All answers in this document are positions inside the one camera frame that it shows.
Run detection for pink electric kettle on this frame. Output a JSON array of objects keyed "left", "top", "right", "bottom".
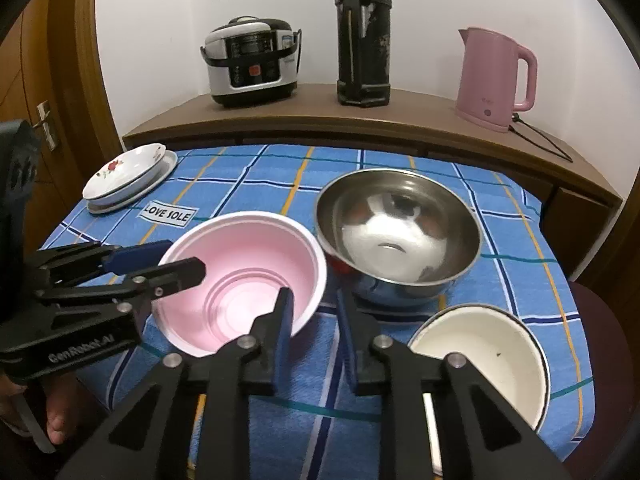
[{"left": 454, "top": 27, "right": 539, "bottom": 134}]

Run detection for brown wooden door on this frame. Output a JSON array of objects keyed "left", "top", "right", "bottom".
[{"left": 0, "top": 0, "right": 68, "bottom": 221}]

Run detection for white enamel bowl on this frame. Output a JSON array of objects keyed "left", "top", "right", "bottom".
[{"left": 407, "top": 304, "right": 551, "bottom": 476}]

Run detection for silver black rice cooker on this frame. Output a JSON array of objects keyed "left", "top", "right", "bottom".
[{"left": 201, "top": 16, "right": 303, "bottom": 108}]

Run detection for grey round plate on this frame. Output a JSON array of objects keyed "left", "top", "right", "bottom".
[{"left": 86, "top": 150, "right": 179, "bottom": 214}]

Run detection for dark red stool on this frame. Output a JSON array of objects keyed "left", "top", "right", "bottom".
[{"left": 570, "top": 280, "right": 633, "bottom": 441}]

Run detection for pink plastic bowl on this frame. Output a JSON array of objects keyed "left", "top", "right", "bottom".
[{"left": 152, "top": 211, "right": 328, "bottom": 358}]

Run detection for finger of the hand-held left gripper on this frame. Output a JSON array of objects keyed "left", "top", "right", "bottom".
[
  {"left": 31, "top": 239, "right": 174, "bottom": 287},
  {"left": 46, "top": 256, "right": 208, "bottom": 312}
]

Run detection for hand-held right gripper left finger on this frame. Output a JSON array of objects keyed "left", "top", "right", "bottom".
[{"left": 55, "top": 287, "right": 296, "bottom": 480}]

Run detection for stainless steel bowl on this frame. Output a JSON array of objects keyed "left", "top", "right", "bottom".
[{"left": 315, "top": 168, "right": 482, "bottom": 307}]

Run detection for silver door handle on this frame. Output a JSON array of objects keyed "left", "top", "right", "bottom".
[{"left": 34, "top": 101, "right": 57, "bottom": 150}]

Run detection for person's left hand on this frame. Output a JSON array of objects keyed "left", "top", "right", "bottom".
[{"left": 0, "top": 374, "right": 109, "bottom": 447}]

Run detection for black kettle power cable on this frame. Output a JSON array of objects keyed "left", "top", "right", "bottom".
[{"left": 507, "top": 114, "right": 575, "bottom": 163}]

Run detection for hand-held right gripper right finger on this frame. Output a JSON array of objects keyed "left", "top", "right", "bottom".
[{"left": 336, "top": 287, "right": 573, "bottom": 480}]

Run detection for blue plaid tablecloth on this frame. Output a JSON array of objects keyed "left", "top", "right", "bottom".
[{"left": 40, "top": 144, "right": 598, "bottom": 480}]

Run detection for white plate red flowers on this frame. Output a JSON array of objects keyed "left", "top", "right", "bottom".
[{"left": 82, "top": 143, "right": 166, "bottom": 207}]

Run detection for brown wooden cabinet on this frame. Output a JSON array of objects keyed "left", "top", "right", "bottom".
[{"left": 122, "top": 82, "right": 623, "bottom": 281}]

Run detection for tall black thermos flask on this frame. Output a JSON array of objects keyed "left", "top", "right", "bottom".
[{"left": 335, "top": 0, "right": 392, "bottom": 107}]

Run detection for wooden door frame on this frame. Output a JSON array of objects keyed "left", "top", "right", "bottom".
[{"left": 47, "top": 0, "right": 126, "bottom": 201}]

